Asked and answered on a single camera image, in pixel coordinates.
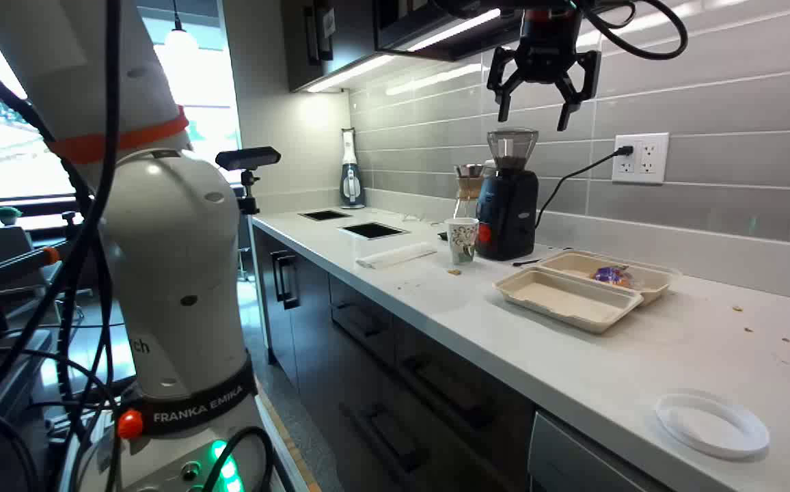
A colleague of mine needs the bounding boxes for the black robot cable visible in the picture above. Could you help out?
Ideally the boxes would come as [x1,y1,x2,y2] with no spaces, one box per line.
[576,0,692,63]

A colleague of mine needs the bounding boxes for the black grinder power cable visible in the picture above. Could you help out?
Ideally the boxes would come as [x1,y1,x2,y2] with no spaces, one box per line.
[534,143,639,221]

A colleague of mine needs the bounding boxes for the white wall outlet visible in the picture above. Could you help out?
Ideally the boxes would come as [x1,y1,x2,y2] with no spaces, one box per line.
[610,132,673,188]

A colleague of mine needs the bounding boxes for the dark upper wall cabinet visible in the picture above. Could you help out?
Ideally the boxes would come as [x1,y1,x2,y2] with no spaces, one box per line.
[279,0,527,97]

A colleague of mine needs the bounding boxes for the dark lower cabinet drawers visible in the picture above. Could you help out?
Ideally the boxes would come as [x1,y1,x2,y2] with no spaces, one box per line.
[251,221,677,492]

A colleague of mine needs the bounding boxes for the red round button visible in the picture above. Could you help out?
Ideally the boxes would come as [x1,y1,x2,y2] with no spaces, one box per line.
[115,407,148,443]

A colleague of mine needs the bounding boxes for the under-cabinet strip light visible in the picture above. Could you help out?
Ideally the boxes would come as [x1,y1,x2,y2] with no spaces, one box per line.
[404,5,506,56]
[303,53,401,97]

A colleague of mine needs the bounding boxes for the pendant lamp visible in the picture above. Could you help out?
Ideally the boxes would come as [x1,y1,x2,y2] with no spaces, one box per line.
[161,0,203,60]

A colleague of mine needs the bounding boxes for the purple orange snack pieces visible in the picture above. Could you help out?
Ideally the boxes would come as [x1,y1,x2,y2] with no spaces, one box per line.
[594,262,638,287]

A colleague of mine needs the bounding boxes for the tall bottle with dark label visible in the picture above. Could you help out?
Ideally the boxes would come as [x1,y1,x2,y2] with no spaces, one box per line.
[335,126,368,210]

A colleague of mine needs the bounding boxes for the black coffee grinder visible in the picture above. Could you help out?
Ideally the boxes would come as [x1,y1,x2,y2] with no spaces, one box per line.
[474,130,543,262]

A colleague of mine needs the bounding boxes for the white round plastic lid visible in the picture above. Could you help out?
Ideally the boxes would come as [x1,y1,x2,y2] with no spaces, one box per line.
[650,392,773,463]

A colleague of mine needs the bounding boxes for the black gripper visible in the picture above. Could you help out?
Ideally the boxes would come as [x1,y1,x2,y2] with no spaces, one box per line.
[484,5,603,135]

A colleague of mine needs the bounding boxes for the beige clamshell food pack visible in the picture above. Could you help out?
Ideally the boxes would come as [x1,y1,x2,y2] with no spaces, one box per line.
[491,250,677,337]

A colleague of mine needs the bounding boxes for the black camera on stand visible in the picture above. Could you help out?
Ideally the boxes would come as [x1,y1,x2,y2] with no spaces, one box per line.
[214,146,284,218]

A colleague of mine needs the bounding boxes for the bright window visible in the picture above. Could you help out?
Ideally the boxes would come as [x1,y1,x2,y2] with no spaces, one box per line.
[0,0,243,209]

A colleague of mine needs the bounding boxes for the glass pour-over carafe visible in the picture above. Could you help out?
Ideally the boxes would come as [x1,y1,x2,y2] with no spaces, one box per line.
[453,162,489,221]

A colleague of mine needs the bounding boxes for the glass cup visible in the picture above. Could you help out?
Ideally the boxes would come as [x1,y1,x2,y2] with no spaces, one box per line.
[446,217,480,269]

